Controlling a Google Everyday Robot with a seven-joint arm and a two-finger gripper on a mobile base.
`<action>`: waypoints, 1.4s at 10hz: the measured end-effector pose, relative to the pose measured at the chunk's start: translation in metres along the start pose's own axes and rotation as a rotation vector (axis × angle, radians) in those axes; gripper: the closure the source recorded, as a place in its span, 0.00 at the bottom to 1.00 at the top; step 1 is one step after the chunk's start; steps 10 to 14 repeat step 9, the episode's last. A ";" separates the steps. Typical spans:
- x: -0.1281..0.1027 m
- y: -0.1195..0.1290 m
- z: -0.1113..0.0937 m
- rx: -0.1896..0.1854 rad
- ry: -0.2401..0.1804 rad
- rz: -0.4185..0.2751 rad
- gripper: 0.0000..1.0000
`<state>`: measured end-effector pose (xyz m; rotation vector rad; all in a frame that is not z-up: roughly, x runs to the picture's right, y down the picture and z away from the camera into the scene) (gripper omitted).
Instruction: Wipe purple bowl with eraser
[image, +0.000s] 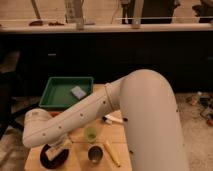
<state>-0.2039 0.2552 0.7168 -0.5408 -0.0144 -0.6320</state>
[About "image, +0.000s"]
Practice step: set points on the grey blue eraser sponge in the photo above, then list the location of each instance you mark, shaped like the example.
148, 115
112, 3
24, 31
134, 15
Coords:
78, 92

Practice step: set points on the metal cup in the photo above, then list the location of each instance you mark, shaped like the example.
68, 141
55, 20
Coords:
95, 154

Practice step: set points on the green plastic tray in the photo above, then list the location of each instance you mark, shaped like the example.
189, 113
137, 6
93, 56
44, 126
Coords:
57, 93

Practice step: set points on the green plastic cup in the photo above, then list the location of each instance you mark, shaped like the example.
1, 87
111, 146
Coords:
90, 134

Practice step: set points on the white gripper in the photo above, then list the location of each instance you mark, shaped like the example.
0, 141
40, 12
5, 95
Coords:
57, 147

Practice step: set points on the white marker with black cap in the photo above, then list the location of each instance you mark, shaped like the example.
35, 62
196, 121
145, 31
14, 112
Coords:
110, 119

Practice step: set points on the yellow banana toy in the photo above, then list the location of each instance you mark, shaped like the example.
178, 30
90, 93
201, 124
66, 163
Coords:
112, 152

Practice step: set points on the dark purple bowl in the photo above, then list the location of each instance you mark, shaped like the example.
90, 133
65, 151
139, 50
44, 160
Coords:
58, 161

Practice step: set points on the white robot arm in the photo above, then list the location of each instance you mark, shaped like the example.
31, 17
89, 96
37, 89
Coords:
150, 114

